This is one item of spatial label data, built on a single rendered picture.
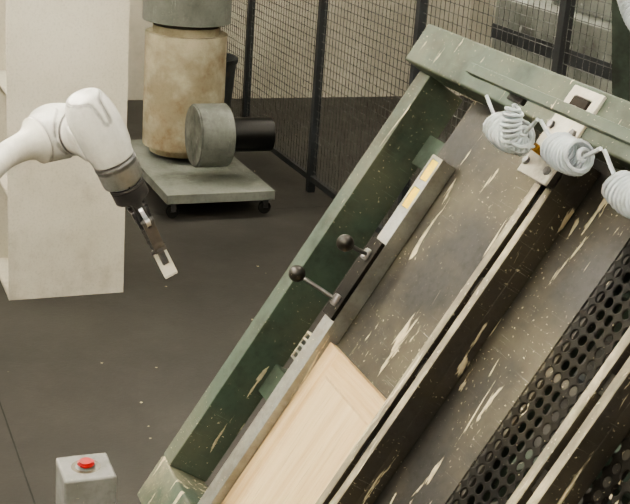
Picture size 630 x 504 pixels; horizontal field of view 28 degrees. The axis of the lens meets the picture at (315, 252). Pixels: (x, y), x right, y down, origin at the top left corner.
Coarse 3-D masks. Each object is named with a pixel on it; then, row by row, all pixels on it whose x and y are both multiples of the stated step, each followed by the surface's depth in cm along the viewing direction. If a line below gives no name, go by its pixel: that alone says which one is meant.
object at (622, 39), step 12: (612, 0) 300; (612, 12) 301; (612, 24) 302; (624, 24) 301; (612, 36) 304; (624, 36) 302; (612, 48) 305; (624, 48) 303; (612, 60) 306; (624, 60) 305; (612, 72) 307; (624, 72) 306; (612, 84) 308; (624, 84) 307; (624, 96) 308
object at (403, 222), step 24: (408, 192) 273; (432, 192) 270; (408, 216) 270; (384, 240) 271; (384, 264) 272; (360, 288) 271; (312, 336) 276; (336, 336) 273; (312, 360) 273; (288, 384) 274; (264, 408) 277; (264, 432) 275; (240, 456) 276; (216, 480) 279
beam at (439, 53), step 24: (432, 48) 282; (456, 48) 274; (480, 48) 266; (432, 72) 278; (456, 72) 269; (504, 72) 254; (528, 72) 247; (552, 72) 241; (480, 96) 261; (504, 96) 250; (552, 96) 237; (528, 120) 246; (624, 120) 217; (600, 144) 219; (624, 144) 214; (624, 168) 221
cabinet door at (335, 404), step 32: (320, 384) 269; (352, 384) 259; (288, 416) 272; (320, 416) 263; (352, 416) 254; (288, 448) 267; (320, 448) 257; (352, 448) 249; (256, 480) 271; (288, 480) 261; (320, 480) 252
